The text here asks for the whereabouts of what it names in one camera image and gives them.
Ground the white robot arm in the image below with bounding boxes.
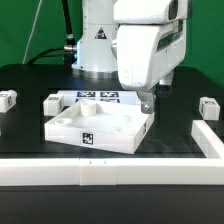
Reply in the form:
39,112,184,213
72,0,192,114

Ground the black thick cable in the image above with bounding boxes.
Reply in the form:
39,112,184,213
26,0,78,66

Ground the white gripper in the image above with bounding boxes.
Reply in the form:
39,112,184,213
117,23,186,114

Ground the thin white cable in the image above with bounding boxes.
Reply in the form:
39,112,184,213
22,0,44,65

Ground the white fiducial marker sheet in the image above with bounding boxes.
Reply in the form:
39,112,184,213
58,90,140,106

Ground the white front fence wall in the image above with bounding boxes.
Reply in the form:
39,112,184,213
0,158,224,186

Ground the white square table top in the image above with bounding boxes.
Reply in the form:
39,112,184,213
44,100,154,154

